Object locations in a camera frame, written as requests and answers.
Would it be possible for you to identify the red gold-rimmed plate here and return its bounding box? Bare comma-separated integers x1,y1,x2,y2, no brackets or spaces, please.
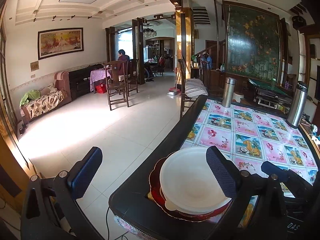
148,153,230,223

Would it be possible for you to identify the large steel thermos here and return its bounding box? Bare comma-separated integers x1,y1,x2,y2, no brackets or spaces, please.
286,81,308,128

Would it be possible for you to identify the colourful patterned tablecloth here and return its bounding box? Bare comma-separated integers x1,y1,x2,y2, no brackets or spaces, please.
179,98,320,228

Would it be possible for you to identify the pink sofa with cover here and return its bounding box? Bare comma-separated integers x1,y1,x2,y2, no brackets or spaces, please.
20,71,72,124

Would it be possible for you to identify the green mahjong table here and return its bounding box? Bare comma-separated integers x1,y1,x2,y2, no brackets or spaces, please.
247,79,292,109

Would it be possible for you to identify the red bag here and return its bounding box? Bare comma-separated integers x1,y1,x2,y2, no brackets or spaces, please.
95,83,107,94

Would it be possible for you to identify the framed horses painting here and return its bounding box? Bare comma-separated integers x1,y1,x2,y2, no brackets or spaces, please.
37,28,84,60

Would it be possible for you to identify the large floral wall painting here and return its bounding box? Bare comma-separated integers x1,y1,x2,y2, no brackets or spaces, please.
222,1,283,83

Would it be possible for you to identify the dark wooden dining chair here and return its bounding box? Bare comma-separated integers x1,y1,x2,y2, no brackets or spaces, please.
105,61,129,110

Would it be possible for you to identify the black low cabinet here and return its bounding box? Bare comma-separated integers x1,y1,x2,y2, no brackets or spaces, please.
69,64,103,101

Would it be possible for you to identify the seated person in maroon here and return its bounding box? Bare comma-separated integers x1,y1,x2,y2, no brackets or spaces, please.
112,49,131,79

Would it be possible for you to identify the small steel thermos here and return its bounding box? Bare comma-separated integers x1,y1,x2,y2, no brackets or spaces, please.
221,77,236,108

